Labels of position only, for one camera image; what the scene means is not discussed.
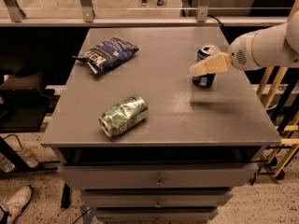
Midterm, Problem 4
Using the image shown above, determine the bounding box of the plastic water bottle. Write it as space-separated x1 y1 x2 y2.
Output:
19 147 38 168

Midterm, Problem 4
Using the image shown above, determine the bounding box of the black cable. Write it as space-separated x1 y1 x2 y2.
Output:
207 14 230 39

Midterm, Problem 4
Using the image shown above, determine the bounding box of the black side table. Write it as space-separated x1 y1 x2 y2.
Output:
0 73 54 133

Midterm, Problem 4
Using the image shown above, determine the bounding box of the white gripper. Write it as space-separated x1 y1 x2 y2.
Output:
189 32 261 77

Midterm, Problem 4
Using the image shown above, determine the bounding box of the blue pepsi can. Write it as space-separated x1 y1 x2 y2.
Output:
192 44 221 89

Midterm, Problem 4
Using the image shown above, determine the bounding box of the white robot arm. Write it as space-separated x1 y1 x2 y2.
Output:
190 11 299 77

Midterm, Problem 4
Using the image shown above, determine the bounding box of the blue chip bag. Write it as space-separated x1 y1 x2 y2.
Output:
75 35 138 75

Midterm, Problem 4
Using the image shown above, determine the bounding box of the grey drawer cabinet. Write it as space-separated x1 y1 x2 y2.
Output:
42 27 279 224

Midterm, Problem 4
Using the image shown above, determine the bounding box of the crushed green soda can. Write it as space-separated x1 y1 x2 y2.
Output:
99 95 149 137

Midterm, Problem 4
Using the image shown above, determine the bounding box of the yellow cart frame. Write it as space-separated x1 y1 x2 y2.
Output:
255 0 299 181

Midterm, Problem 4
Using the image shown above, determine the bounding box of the white shoe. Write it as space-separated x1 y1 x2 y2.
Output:
0 186 33 224

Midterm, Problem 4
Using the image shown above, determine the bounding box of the metal railing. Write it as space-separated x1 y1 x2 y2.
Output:
1 0 285 27

